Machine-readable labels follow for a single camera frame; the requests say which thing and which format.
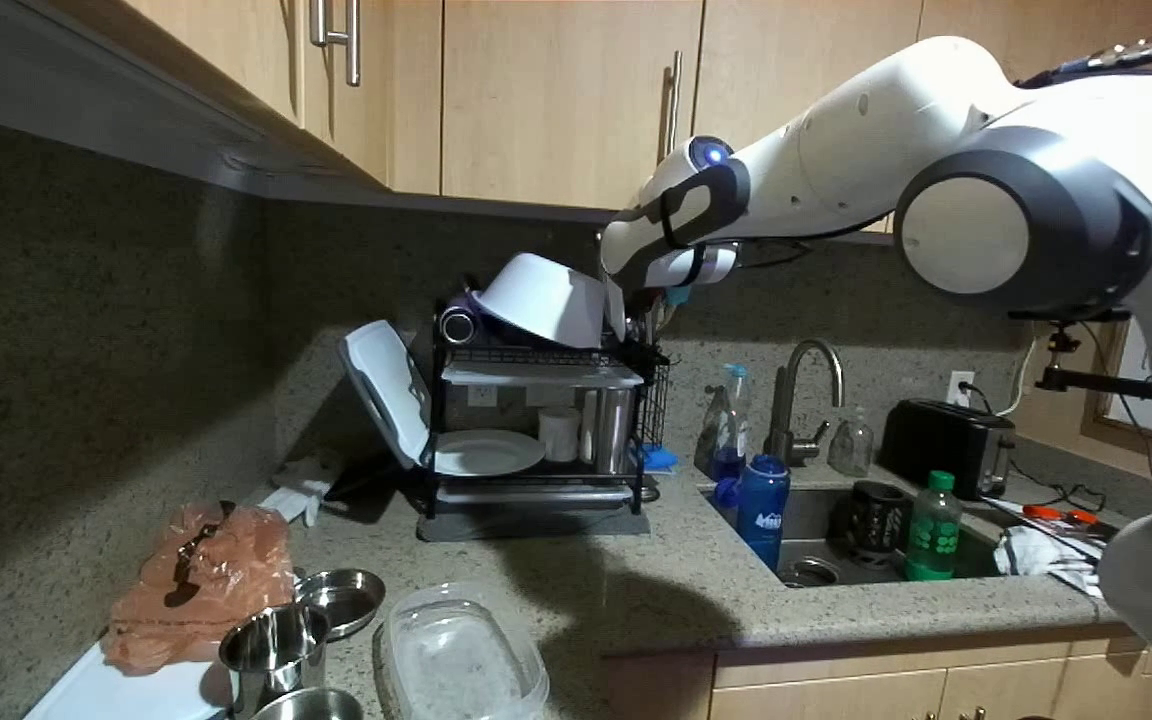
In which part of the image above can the white cutting board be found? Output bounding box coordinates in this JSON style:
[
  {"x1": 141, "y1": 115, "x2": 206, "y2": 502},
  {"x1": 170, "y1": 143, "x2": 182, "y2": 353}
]
[{"x1": 23, "y1": 650, "x2": 217, "y2": 720}]

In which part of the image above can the white crumpled towel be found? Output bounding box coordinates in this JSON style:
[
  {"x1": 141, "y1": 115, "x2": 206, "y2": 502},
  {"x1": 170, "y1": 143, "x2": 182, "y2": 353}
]
[{"x1": 993, "y1": 524, "x2": 1098, "y2": 595}]

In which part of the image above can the black toaster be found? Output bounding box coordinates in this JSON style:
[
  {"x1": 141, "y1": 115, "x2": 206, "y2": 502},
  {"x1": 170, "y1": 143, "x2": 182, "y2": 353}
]
[{"x1": 878, "y1": 400, "x2": 1016, "y2": 502}]

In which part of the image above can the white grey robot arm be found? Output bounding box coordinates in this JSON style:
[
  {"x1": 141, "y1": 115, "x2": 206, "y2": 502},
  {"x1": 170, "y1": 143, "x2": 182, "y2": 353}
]
[{"x1": 598, "y1": 37, "x2": 1152, "y2": 645}]

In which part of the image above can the clear plastic container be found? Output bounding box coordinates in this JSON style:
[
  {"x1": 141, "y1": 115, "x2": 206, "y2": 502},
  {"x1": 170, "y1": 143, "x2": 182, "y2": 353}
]
[{"x1": 374, "y1": 595, "x2": 549, "y2": 720}]

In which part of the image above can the blue water bottle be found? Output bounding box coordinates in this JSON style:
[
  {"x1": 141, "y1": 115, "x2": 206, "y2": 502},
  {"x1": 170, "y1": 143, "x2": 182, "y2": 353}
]
[{"x1": 736, "y1": 455, "x2": 793, "y2": 570}]

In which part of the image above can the chrome kitchen faucet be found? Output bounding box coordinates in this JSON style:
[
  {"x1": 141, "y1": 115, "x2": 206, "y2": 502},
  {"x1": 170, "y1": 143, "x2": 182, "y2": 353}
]
[{"x1": 764, "y1": 335, "x2": 845, "y2": 469}]

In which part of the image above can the steel cup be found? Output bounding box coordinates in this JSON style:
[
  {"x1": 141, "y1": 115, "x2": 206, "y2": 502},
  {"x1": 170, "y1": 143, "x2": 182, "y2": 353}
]
[{"x1": 219, "y1": 603, "x2": 328, "y2": 720}]

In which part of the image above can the clear spray bottle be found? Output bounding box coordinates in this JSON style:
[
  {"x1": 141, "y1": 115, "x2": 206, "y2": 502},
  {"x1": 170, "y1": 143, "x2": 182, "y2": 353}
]
[{"x1": 694, "y1": 363, "x2": 746, "y2": 481}]

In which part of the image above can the green plastic bottle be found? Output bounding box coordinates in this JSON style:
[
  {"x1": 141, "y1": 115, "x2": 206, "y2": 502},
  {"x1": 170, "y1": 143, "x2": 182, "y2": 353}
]
[{"x1": 903, "y1": 469, "x2": 961, "y2": 579}]

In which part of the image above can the small steel bowl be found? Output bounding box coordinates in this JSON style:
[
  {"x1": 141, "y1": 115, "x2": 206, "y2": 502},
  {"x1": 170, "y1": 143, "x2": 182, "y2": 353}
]
[{"x1": 296, "y1": 570, "x2": 382, "y2": 641}]

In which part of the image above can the black wire dish rack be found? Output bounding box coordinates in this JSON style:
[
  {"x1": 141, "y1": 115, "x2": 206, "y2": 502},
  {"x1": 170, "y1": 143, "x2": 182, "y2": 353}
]
[{"x1": 420, "y1": 302, "x2": 661, "y2": 542}]

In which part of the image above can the black pot in sink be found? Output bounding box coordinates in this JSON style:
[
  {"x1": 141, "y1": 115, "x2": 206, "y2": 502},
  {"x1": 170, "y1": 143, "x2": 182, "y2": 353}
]
[{"x1": 829, "y1": 481, "x2": 911, "y2": 559}]

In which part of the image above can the white mug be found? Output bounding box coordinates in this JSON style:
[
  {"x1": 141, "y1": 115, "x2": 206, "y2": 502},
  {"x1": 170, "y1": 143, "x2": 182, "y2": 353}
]
[{"x1": 537, "y1": 410, "x2": 580, "y2": 465}]

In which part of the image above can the large white bowl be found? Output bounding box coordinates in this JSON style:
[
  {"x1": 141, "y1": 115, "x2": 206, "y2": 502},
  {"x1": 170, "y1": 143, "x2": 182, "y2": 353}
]
[{"x1": 470, "y1": 252, "x2": 609, "y2": 353}]

